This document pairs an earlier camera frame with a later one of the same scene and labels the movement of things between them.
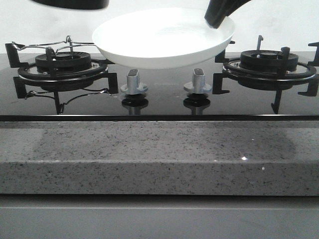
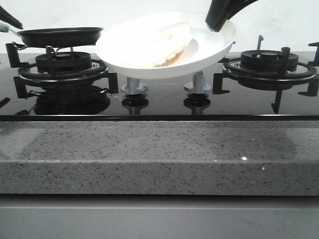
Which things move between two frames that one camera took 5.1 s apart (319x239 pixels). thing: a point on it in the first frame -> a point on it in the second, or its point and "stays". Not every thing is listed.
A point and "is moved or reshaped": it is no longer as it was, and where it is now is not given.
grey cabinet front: x=43 y=216 stays
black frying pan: x=83 y=4 -> x=60 y=37
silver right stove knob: x=198 y=85 stays
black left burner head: x=65 y=62 stays
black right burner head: x=266 y=60 stays
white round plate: x=160 y=37 is moved or reshaped
